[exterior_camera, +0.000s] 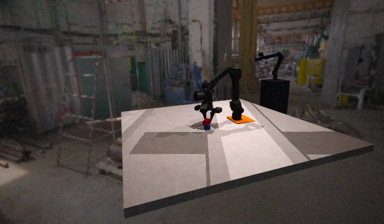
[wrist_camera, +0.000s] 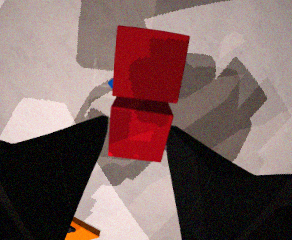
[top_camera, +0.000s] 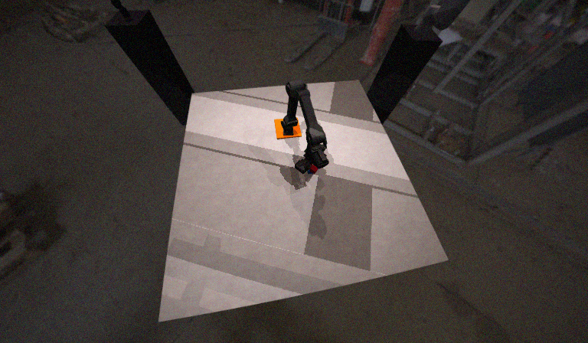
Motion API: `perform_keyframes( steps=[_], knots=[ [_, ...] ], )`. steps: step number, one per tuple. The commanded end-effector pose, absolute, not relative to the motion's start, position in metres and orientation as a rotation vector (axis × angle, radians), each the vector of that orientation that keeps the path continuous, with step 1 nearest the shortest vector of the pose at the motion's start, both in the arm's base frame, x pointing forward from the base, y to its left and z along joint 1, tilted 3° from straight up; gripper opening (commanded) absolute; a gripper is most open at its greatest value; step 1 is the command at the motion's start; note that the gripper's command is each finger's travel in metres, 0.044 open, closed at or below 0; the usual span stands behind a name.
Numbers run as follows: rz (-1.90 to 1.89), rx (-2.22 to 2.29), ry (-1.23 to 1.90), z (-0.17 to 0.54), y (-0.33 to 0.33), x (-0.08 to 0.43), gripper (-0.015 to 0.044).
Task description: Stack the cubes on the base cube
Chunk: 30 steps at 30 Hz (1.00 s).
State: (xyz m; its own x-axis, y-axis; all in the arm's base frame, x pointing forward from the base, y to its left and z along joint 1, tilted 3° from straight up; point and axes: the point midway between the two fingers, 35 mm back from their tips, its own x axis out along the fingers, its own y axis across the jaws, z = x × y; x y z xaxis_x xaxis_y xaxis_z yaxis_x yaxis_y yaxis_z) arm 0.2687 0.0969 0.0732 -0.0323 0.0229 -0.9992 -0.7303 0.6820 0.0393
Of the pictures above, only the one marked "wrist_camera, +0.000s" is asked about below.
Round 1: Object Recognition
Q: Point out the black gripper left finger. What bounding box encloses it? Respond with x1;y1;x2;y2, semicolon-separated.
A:
0;116;109;240

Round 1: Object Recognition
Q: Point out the red cube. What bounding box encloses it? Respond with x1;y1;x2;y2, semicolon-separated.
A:
113;25;190;104
107;96;173;163

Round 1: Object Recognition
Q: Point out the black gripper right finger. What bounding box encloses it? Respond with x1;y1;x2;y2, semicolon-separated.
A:
166;125;292;240

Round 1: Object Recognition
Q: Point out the blue cube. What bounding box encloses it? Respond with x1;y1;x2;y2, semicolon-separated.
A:
107;79;113;88

